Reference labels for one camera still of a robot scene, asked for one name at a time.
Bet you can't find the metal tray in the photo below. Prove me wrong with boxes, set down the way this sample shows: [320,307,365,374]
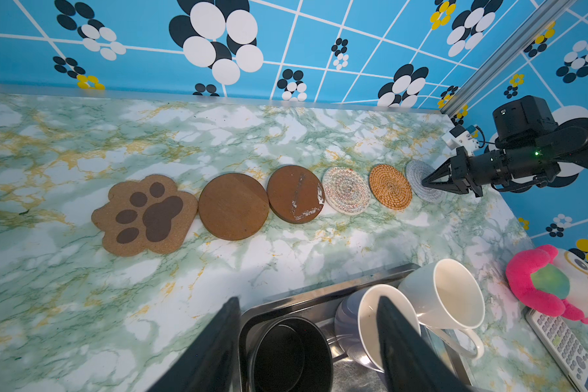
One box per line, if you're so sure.
[237,263,476,392]

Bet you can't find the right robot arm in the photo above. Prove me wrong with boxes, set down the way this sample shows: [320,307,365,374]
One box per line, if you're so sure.
[421,96,588,198]

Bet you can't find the scratched brown round coaster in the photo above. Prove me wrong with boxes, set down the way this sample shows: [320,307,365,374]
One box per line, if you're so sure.
[266,165,325,225]

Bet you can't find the pink plush toy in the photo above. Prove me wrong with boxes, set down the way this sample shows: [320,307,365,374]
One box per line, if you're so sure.
[506,245,588,324]

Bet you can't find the paw shaped cork coaster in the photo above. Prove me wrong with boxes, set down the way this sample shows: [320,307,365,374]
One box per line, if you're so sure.
[91,175,199,256]

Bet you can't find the purple mug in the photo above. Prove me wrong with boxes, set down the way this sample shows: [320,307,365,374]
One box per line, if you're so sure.
[334,284,421,373]

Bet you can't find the white mug back right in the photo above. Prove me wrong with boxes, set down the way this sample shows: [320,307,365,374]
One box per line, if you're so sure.
[399,259,485,359]

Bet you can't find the grey blue knitted coaster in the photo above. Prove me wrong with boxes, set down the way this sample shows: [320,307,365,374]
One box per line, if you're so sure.
[405,160,445,204]

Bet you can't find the dark brown round coaster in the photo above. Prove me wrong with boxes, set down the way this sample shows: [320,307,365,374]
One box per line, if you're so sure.
[199,172,270,241]

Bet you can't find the black mug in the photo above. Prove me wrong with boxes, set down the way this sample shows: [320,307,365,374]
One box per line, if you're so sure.
[248,317,333,391]

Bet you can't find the white calculator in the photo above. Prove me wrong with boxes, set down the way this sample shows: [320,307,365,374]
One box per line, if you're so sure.
[525,310,588,392]

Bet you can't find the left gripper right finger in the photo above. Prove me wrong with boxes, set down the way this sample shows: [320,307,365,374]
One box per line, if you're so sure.
[377,297,469,392]

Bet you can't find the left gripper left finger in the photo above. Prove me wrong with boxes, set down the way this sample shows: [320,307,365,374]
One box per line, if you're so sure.
[150,297,240,392]

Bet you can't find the woven rattan coaster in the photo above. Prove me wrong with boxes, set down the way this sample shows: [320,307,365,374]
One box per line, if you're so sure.
[368,164,413,211]

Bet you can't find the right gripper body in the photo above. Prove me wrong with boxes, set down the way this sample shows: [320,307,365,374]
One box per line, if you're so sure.
[466,147,560,194]

